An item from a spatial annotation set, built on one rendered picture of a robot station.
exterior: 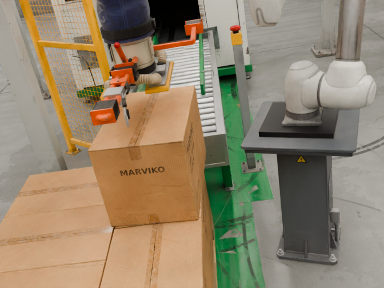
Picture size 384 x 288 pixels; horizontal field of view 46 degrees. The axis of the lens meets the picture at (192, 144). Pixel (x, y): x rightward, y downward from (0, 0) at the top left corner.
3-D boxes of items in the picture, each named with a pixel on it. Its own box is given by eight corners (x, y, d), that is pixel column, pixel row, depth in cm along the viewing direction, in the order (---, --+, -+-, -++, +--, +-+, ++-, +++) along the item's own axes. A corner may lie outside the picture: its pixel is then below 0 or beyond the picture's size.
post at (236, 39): (246, 165, 334) (230, 32, 288) (255, 164, 334) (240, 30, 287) (247, 170, 329) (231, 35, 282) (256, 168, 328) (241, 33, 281)
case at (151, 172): (136, 159, 257) (119, 94, 238) (206, 152, 251) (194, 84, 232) (111, 227, 204) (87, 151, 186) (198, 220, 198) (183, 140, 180)
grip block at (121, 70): (115, 78, 180) (112, 64, 177) (139, 75, 179) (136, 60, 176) (112, 86, 173) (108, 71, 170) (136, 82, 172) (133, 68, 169)
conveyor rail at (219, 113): (210, 48, 468) (207, 30, 459) (215, 48, 468) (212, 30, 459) (221, 163, 265) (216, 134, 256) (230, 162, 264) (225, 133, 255)
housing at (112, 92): (108, 99, 161) (106, 88, 158) (127, 97, 160) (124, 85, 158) (105, 108, 154) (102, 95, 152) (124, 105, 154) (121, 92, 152)
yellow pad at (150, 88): (153, 67, 217) (151, 57, 215) (174, 64, 216) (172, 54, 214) (145, 95, 187) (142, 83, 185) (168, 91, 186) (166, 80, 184)
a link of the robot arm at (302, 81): (293, 98, 224) (291, 55, 214) (329, 102, 214) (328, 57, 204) (279, 112, 213) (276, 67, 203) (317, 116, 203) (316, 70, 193)
